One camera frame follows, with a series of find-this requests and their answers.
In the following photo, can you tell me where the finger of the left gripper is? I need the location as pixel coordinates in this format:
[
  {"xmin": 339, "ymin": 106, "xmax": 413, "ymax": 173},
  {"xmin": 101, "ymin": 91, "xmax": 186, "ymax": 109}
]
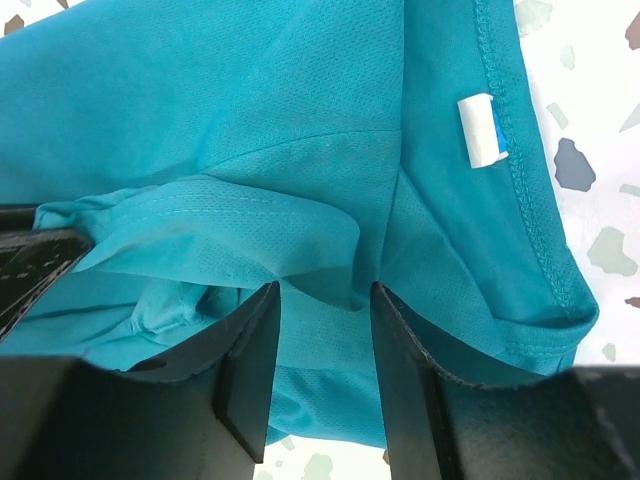
[{"xmin": 1, "ymin": 205, "xmax": 93, "ymax": 337}]

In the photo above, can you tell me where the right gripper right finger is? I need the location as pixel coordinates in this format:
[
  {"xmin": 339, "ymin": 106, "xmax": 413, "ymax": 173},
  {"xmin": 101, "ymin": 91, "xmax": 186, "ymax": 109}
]
[{"xmin": 370, "ymin": 283, "xmax": 639, "ymax": 479}]

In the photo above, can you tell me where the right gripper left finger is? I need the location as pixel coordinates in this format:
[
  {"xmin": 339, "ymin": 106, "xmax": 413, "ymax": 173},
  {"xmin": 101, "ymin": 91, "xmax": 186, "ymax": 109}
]
[{"xmin": 1, "ymin": 283, "xmax": 280, "ymax": 479}]

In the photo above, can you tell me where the teal t shirt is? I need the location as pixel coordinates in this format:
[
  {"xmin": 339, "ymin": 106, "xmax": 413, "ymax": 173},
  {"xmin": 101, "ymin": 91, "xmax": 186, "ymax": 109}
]
[{"xmin": 1, "ymin": 1, "xmax": 598, "ymax": 447}]

